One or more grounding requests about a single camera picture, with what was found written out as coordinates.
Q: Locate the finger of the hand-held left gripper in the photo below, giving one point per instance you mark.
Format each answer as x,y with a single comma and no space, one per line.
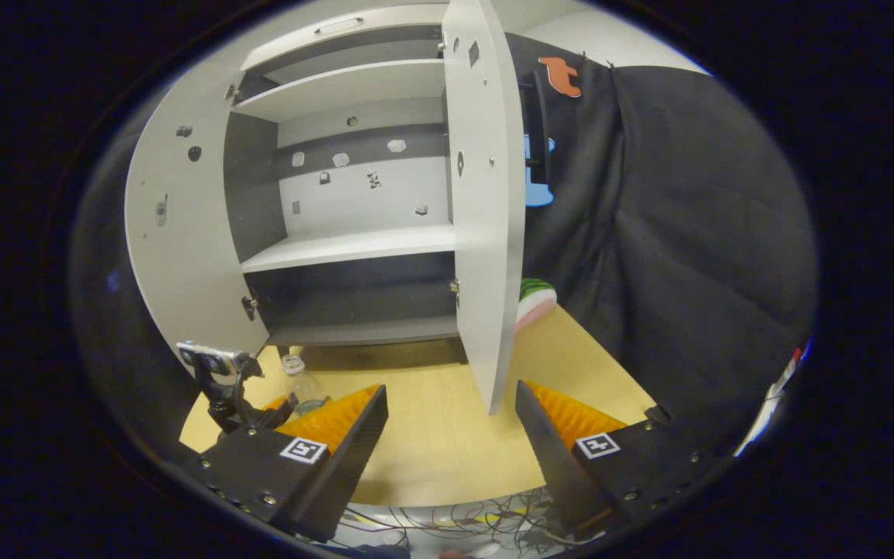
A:
280,404

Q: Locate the clear plastic bottle green label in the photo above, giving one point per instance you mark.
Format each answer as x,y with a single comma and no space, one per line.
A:
303,388

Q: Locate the white cabinet door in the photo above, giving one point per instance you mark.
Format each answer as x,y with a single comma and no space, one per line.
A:
183,233
482,233

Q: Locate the green and pink toy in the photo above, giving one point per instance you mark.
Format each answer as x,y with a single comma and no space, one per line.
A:
536,299

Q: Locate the white and grey cabinet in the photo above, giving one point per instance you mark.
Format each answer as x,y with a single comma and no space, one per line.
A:
354,244

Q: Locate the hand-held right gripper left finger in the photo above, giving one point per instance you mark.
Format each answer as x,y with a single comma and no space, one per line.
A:
354,458

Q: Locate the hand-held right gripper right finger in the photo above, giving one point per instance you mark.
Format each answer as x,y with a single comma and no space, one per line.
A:
552,466

